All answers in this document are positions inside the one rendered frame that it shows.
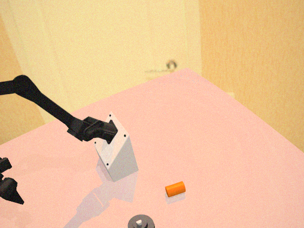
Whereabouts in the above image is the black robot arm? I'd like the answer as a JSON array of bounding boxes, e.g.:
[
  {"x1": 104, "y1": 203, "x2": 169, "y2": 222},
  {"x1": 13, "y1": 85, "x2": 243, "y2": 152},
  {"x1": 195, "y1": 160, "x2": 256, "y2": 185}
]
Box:
[{"x1": 0, "y1": 75, "x2": 118, "y2": 177}]

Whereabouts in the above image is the orange knob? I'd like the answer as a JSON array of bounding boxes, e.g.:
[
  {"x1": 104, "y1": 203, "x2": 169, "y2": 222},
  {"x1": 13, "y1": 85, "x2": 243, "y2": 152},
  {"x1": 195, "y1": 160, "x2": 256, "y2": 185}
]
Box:
[{"x1": 165, "y1": 181, "x2": 186, "y2": 197}]

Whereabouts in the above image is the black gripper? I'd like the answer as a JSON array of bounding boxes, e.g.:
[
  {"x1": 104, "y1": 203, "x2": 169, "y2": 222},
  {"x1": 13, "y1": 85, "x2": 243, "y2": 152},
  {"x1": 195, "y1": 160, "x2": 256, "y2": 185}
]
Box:
[{"x1": 0, "y1": 174, "x2": 24, "y2": 205}]

